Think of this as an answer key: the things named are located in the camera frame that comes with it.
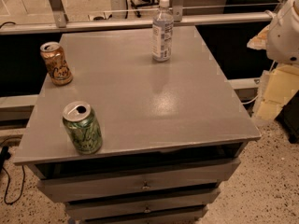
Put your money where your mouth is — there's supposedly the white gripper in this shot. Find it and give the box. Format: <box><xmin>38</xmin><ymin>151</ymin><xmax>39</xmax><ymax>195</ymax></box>
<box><xmin>247</xmin><ymin>0</ymin><xmax>299</xmax><ymax>121</ymax></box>

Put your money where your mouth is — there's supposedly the green soda can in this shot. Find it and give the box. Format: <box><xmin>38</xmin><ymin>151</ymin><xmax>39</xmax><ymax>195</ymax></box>
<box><xmin>63</xmin><ymin>101</ymin><xmax>103</xmax><ymax>154</ymax></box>

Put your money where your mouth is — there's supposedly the orange soda can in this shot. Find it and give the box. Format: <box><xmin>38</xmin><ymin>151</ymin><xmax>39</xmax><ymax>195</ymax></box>
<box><xmin>40</xmin><ymin>42</ymin><xmax>73</xmax><ymax>86</ymax></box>

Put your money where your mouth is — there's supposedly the clear plastic water bottle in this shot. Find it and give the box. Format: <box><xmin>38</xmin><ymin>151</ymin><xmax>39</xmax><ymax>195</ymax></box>
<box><xmin>152</xmin><ymin>0</ymin><xmax>174</xmax><ymax>62</ymax></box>

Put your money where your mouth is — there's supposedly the grey drawer cabinet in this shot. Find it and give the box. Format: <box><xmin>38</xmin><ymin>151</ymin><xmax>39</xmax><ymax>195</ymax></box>
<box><xmin>12</xmin><ymin>25</ymin><xmax>262</xmax><ymax>224</ymax></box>

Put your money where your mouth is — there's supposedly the top grey drawer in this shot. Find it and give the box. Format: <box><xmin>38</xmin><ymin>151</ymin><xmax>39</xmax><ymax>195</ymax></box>
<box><xmin>37</xmin><ymin>158</ymin><xmax>240</xmax><ymax>203</ymax></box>

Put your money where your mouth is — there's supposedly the grey drawer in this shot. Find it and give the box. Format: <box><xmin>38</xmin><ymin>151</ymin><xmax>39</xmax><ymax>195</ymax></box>
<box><xmin>37</xmin><ymin>158</ymin><xmax>240</xmax><ymax>203</ymax></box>
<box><xmin>66</xmin><ymin>188</ymin><xmax>220</xmax><ymax>220</ymax></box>
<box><xmin>82</xmin><ymin>205</ymin><xmax>207</xmax><ymax>224</ymax></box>

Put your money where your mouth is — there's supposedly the middle grey drawer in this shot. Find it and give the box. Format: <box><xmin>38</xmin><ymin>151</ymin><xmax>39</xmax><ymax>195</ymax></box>
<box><xmin>66</xmin><ymin>188</ymin><xmax>220</xmax><ymax>220</ymax></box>

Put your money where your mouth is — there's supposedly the bottom grey drawer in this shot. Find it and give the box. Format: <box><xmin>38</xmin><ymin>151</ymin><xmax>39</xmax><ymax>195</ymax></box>
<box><xmin>82</xmin><ymin>205</ymin><xmax>207</xmax><ymax>224</ymax></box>

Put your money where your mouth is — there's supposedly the grey metal frame rail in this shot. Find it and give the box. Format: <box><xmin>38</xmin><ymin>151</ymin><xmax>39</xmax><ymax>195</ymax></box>
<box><xmin>0</xmin><ymin>0</ymin><xmax>278</xmax><ymax>35</ymax></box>

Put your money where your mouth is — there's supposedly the black floor cable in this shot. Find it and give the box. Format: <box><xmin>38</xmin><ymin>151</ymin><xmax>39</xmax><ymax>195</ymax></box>
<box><xmin>0</xmin><ymin>135</ymin><xmax>26</xmax><ymax>205</ymax></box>

